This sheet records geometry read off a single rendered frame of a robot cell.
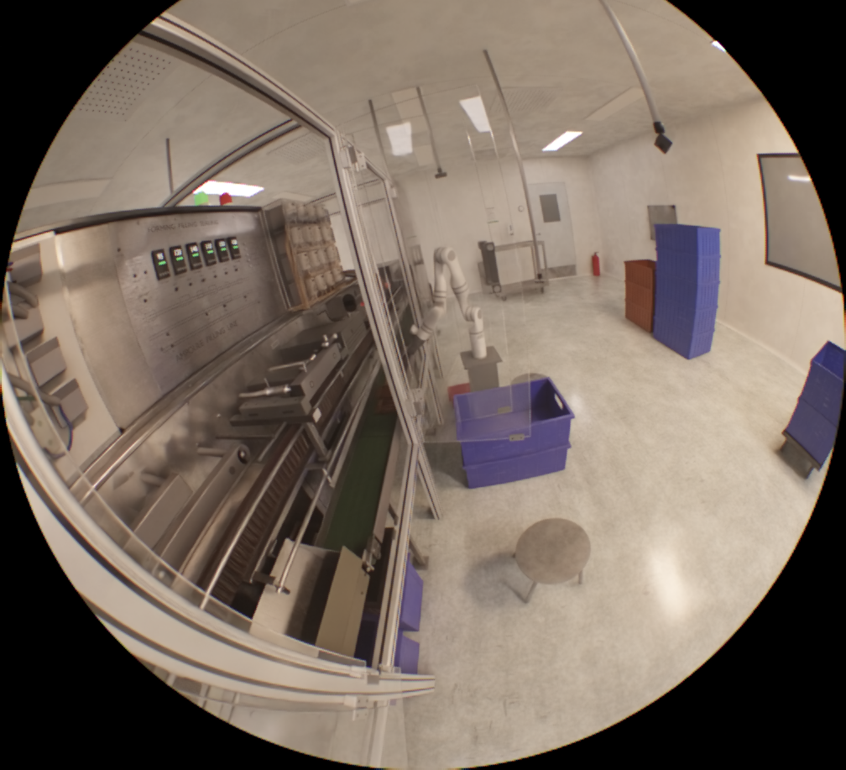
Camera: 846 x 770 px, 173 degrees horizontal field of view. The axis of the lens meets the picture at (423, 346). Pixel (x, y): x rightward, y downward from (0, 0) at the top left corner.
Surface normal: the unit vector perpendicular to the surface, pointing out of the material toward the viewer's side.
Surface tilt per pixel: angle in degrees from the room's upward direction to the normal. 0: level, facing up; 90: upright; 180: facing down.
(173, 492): 90
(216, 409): 90
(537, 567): 0
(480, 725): 0
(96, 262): 90
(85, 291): 90
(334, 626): 79
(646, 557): 0
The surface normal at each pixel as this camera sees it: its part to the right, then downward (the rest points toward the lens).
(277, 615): 0.70, -0.64
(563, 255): -0.07, 0.40
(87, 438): 0.98, -0.17
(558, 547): -0.22, -0.90
